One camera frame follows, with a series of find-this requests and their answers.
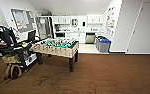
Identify large printed wall chart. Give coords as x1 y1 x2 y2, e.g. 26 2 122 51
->
105 6 117 38

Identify brown cardboard box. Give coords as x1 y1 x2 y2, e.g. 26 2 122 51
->
1 54 19 65

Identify grey bulletin board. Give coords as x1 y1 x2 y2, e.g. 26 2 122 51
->
10 8 37 33

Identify thin black floor cable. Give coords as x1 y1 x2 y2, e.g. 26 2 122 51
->
32 69 99 94

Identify steel refrigerator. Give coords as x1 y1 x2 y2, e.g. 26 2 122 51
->
35 15 55 39

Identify brown backpack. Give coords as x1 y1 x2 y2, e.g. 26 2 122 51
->
3 63 24 81

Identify black wheeled cart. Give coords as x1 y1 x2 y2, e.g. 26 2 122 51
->
0 29 43 74

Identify blue lidded trash bin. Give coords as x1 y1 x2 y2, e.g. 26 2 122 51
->
98 38 112 54

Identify green lidded trash bin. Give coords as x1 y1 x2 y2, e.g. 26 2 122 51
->
96 36 108 51

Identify green recycling bins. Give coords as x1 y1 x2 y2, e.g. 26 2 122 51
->
94 34 104 48

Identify black soap dispenser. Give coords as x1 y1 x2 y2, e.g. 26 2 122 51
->
81 21 86 27

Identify white room door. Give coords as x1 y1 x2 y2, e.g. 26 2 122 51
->
125 1 150 55

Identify wooden foosball table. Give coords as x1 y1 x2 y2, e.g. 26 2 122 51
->
32 37 80 73

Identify steel paper towel dispenser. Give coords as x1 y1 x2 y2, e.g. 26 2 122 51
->
71 18 79 28

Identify stainless steel dishwasher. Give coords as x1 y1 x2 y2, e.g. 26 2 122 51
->
85 33 96 45

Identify small yellow green ball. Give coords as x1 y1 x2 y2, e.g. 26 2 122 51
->
21 41 27 46

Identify black built-in microwave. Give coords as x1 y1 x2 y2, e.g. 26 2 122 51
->
55 32 66 39

